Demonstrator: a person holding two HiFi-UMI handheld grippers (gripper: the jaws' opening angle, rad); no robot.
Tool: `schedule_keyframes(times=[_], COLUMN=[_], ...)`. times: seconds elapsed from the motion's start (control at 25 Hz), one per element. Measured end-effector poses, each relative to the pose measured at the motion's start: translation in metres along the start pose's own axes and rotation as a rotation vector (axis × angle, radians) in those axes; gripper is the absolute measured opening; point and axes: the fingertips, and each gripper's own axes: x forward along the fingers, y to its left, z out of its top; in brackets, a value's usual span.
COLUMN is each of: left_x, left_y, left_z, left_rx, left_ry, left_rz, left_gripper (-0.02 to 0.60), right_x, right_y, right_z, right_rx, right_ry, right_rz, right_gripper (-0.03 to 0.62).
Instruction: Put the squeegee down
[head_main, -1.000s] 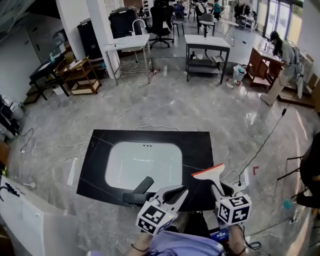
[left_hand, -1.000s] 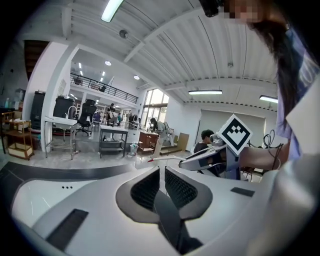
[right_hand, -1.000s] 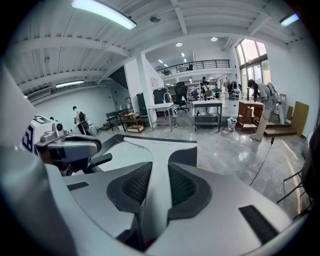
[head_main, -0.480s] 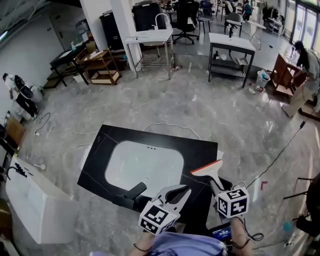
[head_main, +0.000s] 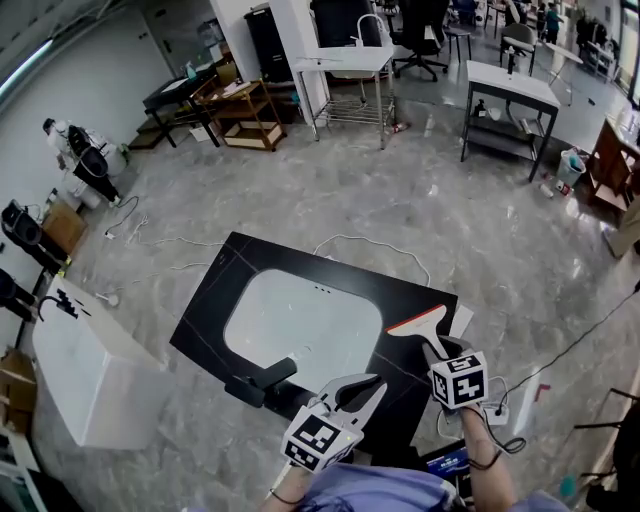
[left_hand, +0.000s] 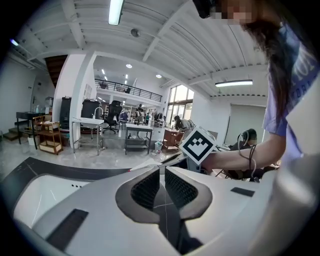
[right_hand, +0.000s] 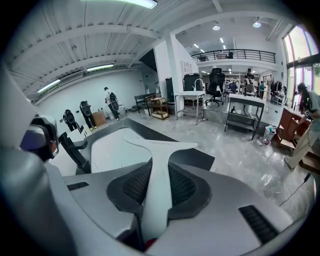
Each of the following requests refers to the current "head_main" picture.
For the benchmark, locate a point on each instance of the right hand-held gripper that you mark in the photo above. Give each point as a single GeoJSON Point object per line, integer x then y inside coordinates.
{"type": "Point", "coordinates": [460, 382]}

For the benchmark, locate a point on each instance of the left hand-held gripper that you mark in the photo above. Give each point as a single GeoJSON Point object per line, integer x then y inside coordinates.
{"type": "Point", "coordinates": [320, 440]}

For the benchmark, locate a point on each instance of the white squeegee red blade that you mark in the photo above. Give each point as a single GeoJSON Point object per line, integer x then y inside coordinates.
{"type": "Point", "coordinates": [420, 322]}

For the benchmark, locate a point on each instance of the person's right forearm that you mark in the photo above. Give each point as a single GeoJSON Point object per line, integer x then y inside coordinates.
{"type": "Point", "coordinates": [487, 480]}

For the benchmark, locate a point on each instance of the person's left forearm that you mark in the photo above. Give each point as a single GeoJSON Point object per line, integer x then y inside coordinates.
{"type": "Point", "coordinates": [295, 482]}

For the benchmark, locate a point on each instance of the white paper sheet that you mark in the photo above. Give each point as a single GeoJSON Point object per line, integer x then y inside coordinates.
{"type": "Point", "coordinates": [462, 325]}

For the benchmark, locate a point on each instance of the white power strip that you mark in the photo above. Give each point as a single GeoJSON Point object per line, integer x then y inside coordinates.
{"type": "Point", "coordinates": [497, 415]}

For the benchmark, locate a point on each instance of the person's lavender shirt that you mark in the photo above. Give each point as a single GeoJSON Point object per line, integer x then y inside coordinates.
{"type": "Point", "coordinates": [380, 490]}

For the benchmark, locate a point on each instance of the blue-screen tablet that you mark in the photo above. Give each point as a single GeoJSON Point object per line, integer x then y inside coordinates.
{"type": "Point", "coordinates": [447, 462]}

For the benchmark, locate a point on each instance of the black wrist band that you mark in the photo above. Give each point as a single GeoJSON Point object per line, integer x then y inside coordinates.
{"type": "Point", "coordinates": [287, 499]}

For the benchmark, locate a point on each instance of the black table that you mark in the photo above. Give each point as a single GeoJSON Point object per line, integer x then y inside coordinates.
{"type": "Point", "coordinates": [205, 310]}

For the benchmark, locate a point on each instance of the teal round object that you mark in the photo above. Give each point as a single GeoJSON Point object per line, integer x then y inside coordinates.
{"type": "Point", "coordinates": [568, 486]}

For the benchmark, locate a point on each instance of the black folding chair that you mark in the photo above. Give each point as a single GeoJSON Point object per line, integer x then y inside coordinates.
{"type": "Point", "coordinates": [615, 425]}

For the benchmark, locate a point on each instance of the white bucket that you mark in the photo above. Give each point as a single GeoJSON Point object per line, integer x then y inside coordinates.
{"type": "Point", "coordinates": [570, 170]}

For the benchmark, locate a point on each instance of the dark pump bottle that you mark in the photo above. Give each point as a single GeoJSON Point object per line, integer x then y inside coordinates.
{"type": "Point", "coordinates": [480, 109]}

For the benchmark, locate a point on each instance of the white cabinet block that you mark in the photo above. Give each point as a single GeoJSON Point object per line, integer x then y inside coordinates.
{"type": "Point", "coordinates": [100, 380]}

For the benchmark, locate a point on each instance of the wooden cabinet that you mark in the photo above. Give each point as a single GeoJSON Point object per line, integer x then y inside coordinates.
{"type": "Point", "coordinates": [612, 160]}

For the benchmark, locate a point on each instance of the black-framed white washstand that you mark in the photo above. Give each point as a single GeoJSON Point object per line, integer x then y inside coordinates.
{"type": "Point", "coordinates": [510, 90]}

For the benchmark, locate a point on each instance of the wooden cart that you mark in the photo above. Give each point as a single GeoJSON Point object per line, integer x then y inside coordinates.
{"type": "Point", "coordinates": [250, 115]}

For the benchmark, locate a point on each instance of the white sink stand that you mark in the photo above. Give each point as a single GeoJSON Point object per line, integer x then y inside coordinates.
{"type": "Point", "coordinates": [345, 62]}

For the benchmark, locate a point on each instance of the black stool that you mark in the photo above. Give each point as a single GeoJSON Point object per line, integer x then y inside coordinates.
{"type": "Point", "coordinates": [457, 35]}

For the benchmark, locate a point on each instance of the black office chair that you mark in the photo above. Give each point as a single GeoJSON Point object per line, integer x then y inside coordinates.
{"type": "Point", "coordinates": [420, 35]}

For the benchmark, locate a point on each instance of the grey chair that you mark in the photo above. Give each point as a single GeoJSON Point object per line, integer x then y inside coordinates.
{"type": "Point", "coordinates": [520, 40]}

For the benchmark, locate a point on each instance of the small black faucet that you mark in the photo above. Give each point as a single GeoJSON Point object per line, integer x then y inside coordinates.
{"type": "Point", "coordinates": [47, 302]}

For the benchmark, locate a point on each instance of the white curved faucet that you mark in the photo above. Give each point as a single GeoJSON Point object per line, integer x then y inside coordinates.
{"type": "Point", "coordinates": [360, 30]}

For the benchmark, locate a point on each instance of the brown cardboard box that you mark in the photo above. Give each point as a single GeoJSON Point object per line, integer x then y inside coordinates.
{"type": "Point", "coordinates": [17, 385]}
{"type": "Point", "coordinates": [65, 227]}

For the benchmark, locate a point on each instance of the wooden steps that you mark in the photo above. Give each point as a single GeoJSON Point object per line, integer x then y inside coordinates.
{"type": "Point", "coordinates": [147, 132]}

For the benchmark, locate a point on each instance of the black desk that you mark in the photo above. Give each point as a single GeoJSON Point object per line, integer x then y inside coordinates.
{"type": "Point", "coordinates": [175, 92]}

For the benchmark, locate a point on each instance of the tall black cabinet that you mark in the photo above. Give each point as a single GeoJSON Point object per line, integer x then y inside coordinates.
{"type": "Point", "coordinates": [267, 45]}

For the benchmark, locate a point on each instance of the teal spray bottle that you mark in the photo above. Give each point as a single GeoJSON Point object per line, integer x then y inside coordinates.
{"type": "Point", "coordinates": [191, 71]}

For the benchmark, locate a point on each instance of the black backpack unit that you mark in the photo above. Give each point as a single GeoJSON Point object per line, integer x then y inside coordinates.
{"type": "Point", "coordinates": [22, 225]}

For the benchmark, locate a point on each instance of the long ceiling light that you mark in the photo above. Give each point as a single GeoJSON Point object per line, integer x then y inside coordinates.
{"type": "Point", "coordinates": [25, 67]}

